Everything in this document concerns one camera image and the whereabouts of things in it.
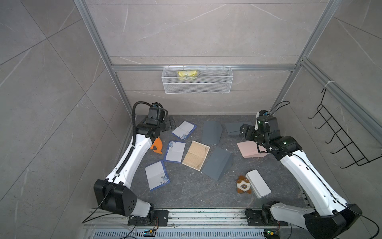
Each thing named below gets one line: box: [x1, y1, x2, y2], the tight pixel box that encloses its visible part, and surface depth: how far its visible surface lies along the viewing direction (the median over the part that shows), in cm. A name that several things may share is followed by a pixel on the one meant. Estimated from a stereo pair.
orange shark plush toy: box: [150, 136, 163, 154], surface depth 100 cm
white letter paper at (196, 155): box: [182, 140, 211, 172], surface depth 98 cm
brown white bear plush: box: [236, 175, 253, 195], surface depth 83 cm
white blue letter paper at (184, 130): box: [171, 120, 197, 140], surface depth 113 cm
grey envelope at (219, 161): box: [202, 147, 232, 181], surface depth 95 cm
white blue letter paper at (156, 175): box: [144, 159, 171, 192], surface depth 90 cm
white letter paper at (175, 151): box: [165, 141, 186, 163], surface depth 101 cm
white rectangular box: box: [245, 169, 272, 199], surface depth 82 cm
